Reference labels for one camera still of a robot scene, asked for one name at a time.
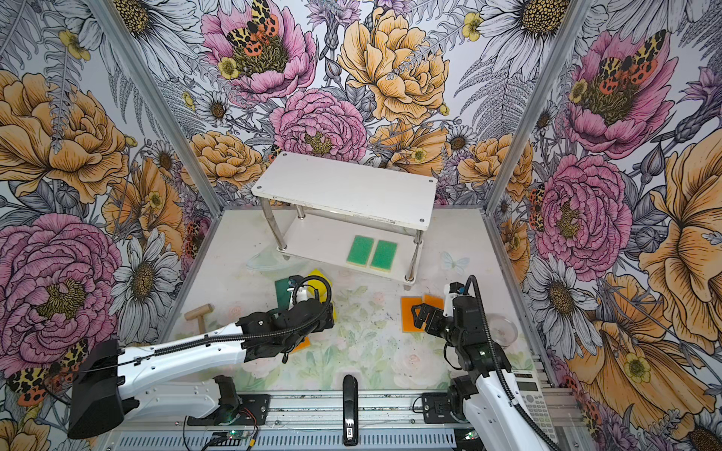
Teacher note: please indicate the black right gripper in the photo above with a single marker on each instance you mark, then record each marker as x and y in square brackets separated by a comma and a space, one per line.
[423, 314]

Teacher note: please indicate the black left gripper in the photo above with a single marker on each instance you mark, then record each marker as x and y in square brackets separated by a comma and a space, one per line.
[327, 322]

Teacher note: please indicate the light green sponge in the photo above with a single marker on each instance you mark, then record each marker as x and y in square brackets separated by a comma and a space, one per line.
[384, 255]
[359, 253]

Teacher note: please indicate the orange sponge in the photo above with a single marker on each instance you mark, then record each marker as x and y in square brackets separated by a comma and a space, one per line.
[305, 343]
[434, 301]
[406, 306]

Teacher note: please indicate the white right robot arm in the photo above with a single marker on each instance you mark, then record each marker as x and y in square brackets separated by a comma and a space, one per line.
[486, 397]

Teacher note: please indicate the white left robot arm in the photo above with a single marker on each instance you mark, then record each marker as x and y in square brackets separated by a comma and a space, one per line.
[114, 383]

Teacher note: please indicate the white two-tier metal shelf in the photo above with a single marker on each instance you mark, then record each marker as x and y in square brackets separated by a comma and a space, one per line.
[316, 208]

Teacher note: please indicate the dark green scouring sponge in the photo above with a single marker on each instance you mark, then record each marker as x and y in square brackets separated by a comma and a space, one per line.
[284, 290]

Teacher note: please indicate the small wooden mallet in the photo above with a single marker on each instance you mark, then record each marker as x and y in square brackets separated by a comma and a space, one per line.
[198, 315]

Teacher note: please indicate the yellow sponge flat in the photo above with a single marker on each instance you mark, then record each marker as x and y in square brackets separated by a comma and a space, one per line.
[318, 287]

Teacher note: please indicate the clear glass dish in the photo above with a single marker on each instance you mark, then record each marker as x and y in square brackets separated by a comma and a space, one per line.
[503, 331]

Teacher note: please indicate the black stapler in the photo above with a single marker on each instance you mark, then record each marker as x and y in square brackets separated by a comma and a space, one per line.
[350, 410]

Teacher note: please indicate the white desk calculator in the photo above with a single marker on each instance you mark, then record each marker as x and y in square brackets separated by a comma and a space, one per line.
[530, 389]

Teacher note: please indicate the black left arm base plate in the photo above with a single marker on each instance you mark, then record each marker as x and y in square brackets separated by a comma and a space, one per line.
[249, 410]

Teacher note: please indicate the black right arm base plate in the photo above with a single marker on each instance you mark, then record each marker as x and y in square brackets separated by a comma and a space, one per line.
[437, 408]

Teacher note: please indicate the aluminium front rail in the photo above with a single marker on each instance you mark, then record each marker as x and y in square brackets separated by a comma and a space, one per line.
[388, 420]

